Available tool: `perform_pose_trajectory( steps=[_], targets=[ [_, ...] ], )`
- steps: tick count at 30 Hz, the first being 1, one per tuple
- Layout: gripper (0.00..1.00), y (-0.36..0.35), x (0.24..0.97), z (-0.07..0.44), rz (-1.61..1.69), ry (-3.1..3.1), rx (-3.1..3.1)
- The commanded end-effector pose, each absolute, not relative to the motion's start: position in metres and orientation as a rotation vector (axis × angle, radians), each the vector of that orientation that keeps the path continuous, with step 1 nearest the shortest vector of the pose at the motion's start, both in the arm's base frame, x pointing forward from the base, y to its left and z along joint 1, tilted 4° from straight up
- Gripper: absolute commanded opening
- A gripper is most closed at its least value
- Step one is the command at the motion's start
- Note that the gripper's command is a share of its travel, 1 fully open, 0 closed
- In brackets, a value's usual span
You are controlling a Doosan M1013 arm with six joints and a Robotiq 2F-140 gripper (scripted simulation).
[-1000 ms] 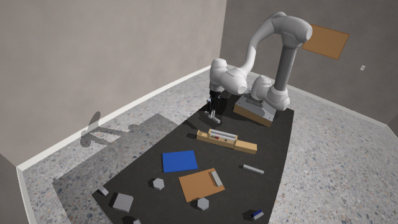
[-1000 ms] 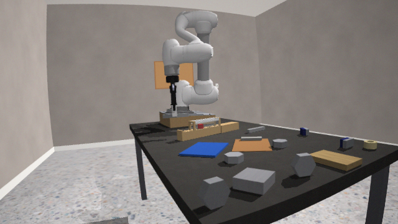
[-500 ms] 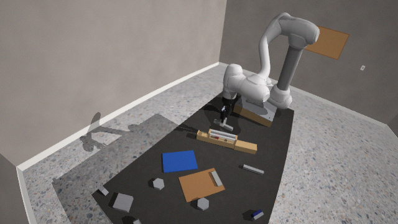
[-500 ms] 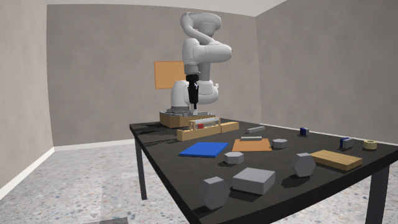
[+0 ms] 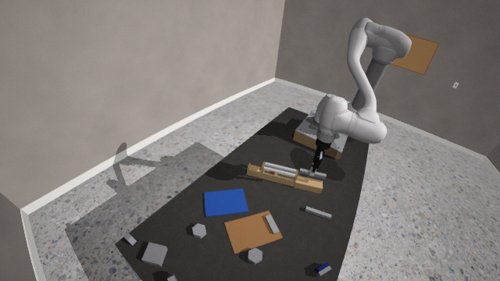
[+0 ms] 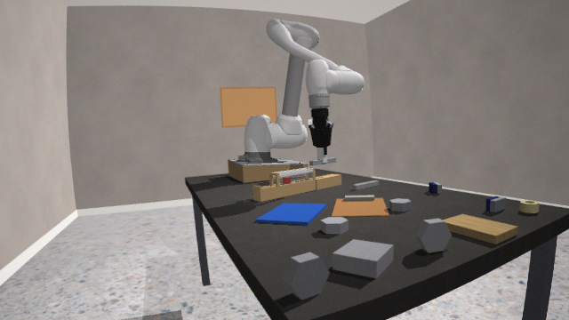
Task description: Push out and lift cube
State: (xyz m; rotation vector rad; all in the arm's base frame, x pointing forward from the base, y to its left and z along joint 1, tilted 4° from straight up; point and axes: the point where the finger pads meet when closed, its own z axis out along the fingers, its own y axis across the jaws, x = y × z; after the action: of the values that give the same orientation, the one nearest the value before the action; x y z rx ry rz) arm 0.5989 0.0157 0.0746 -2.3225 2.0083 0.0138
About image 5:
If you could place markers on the blue flat rectangular pad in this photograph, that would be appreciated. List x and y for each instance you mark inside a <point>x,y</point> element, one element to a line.
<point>225,202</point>

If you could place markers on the white square stick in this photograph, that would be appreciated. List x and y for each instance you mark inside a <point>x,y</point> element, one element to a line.
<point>306,171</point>
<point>317,212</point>

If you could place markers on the brown clipboard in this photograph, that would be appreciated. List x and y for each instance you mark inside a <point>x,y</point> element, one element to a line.
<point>252,231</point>

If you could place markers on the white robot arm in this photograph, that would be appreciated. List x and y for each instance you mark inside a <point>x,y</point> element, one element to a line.
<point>388,44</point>

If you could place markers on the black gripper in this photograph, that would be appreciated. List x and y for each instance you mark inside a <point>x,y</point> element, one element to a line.
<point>319,152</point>

